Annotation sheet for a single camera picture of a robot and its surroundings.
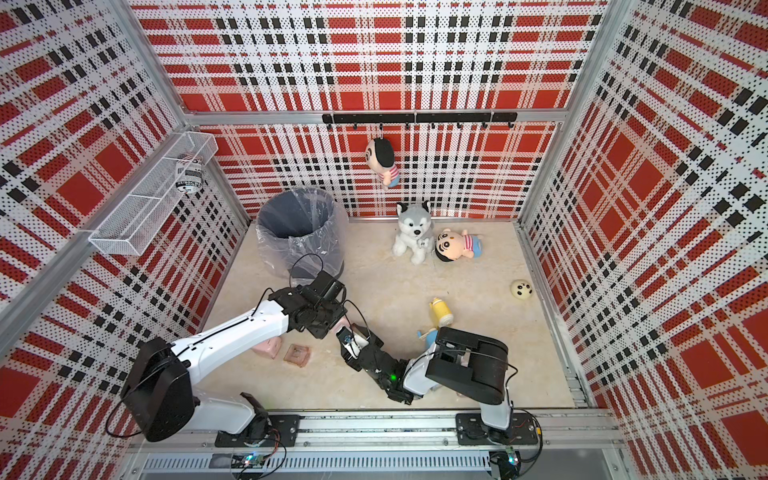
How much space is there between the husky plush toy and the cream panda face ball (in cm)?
33

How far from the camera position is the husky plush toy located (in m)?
0.98

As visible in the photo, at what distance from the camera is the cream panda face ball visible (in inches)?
38.5
